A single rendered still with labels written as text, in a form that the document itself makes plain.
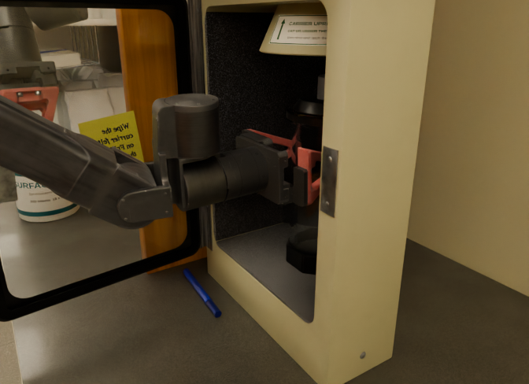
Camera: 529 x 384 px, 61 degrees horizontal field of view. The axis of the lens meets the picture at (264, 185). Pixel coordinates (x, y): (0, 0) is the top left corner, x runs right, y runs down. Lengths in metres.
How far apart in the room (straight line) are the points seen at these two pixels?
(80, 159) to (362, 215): 0.29
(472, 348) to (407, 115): 0.35
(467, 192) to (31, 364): 0.73
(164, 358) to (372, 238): 0.31
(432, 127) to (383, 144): 0.44
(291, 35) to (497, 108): 0.42
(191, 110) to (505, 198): 0.57
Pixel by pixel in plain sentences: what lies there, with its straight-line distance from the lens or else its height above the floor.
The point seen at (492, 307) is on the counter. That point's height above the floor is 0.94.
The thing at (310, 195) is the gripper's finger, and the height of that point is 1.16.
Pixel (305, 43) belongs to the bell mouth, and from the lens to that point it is 0.51.
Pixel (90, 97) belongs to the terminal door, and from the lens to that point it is 0.61.
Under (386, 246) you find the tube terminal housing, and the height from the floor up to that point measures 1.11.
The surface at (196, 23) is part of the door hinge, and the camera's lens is 0.68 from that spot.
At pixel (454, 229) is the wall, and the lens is 0.92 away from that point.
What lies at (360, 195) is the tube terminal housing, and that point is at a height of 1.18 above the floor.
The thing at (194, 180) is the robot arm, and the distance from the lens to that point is 0.49.
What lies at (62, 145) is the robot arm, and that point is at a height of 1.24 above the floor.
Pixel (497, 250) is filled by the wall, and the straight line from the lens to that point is 0.88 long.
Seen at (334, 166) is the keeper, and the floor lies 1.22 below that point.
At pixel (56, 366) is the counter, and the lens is 0.66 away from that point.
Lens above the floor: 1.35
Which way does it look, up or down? 20 degrees down
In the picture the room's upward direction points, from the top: straight up
